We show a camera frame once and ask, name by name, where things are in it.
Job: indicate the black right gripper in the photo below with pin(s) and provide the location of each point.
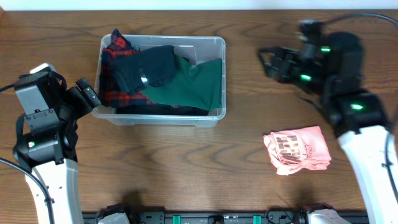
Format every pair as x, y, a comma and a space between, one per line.
296, 57

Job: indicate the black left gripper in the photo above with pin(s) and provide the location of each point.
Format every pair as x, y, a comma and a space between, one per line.
88, 94

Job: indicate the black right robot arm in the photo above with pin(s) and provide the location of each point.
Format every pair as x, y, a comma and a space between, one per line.
330, 67

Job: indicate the pink printed garment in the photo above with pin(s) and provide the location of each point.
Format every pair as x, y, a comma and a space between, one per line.
293, 150

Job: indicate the black garment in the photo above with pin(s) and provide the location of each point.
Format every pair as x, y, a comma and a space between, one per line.
162, 110

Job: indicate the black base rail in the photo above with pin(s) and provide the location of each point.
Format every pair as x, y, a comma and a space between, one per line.
318, 213

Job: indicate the red navy plaid shirt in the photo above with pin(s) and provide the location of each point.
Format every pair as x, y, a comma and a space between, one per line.
110, 93

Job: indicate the dark navy garment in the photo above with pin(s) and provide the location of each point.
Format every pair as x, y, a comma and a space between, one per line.
153, 67

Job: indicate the dark green garment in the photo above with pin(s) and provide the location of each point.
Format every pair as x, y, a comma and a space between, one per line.
197, 86

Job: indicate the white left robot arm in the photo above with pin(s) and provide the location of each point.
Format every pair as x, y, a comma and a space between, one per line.
46, 142

